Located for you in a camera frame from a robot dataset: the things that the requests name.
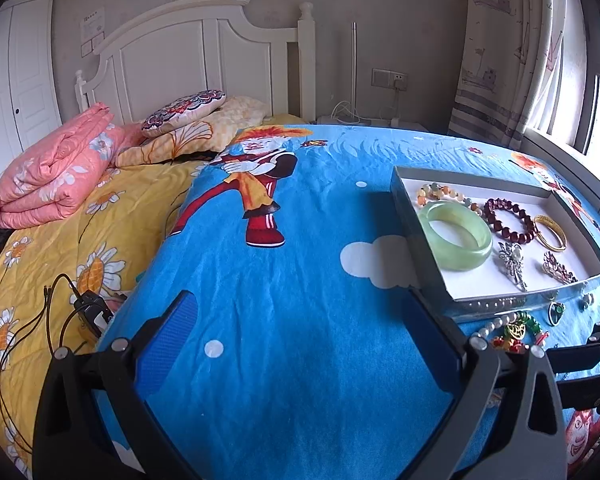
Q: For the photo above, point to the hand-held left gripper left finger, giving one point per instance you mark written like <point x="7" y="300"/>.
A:
<point x="165" y="340"/>

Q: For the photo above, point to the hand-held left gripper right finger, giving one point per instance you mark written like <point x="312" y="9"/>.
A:
<point x="430" y="330"/>

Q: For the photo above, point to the grey shallow cardboard box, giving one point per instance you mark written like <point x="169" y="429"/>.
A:
<point x="480" y="282"/>

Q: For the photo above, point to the silver rhinestone hair clip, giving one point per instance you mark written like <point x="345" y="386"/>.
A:
<point x="560" y="272"/>

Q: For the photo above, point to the green jade bangle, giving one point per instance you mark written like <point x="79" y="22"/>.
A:
<point x="460" y="260"/>

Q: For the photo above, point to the gold bangle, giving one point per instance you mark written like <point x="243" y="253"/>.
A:
<point x="555" y="241"/>

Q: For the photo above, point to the crystal brooch with pearl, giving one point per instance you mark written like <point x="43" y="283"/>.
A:
<point x="512" y="260"/>

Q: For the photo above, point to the green stone gold pendant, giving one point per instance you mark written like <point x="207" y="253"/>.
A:
<point x="556" y="314"/>

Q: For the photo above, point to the green red enamel brooch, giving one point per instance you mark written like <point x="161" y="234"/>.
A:
<point x="532" y="322"/>

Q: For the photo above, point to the gold filigree pendant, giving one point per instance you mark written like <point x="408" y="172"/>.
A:
<point x="515" y="330"/>

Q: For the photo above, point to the black charger device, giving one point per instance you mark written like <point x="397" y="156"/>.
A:
<point x="92" y="310"/>

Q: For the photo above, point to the blue printed blanket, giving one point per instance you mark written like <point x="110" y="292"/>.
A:
<point x="290" y="310"/>

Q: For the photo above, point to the yellow floral bed sheet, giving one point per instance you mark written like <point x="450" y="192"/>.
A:
<point x="55" y="240"/>

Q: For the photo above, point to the yellow patterned pillow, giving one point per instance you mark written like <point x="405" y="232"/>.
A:
<point x="180" y="140"/>

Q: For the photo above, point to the pink floral quilt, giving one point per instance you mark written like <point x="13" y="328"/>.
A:
<point x="55" y="170"/>

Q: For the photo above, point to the white nightstand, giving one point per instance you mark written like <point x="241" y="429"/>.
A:
<point x="380" y="122"/>

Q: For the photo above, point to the embroidered patterned pillow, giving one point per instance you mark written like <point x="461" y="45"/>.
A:
<point x="185" y="110"/>

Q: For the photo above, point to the metal pole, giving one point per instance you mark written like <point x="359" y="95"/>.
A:
<point x="353" y="70"/>

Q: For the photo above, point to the printed striped curtain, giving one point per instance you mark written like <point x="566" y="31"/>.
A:
<point x="505" y="60"/>

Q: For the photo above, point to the white wooden headboard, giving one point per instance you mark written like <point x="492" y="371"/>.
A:
<point x="170" y="55"/>

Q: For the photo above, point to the white wardrobe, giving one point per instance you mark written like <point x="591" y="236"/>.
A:
<point x="25" y="70"/>

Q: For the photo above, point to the wall socket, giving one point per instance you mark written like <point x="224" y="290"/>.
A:
<point x="389" y="79"/>

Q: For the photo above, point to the window frame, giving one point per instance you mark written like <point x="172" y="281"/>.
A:
<point x="595" y="60"/>

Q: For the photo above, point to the paper wall notice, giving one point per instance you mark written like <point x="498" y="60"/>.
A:
<point x="93" y="30"/>

